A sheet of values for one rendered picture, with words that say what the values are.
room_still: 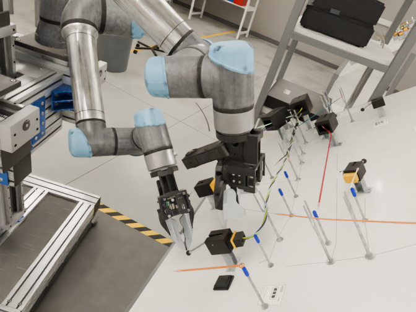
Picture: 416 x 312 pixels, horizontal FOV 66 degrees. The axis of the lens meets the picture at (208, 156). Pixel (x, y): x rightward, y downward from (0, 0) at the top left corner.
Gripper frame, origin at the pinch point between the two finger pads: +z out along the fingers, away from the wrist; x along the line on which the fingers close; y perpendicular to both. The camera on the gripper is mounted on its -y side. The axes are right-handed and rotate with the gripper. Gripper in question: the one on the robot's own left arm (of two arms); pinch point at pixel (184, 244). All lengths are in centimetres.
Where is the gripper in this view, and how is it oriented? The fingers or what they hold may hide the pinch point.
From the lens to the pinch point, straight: 85.7
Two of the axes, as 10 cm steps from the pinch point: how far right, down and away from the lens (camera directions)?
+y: 1.8, -0.8, -9.8
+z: 2.8, 9.6, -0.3
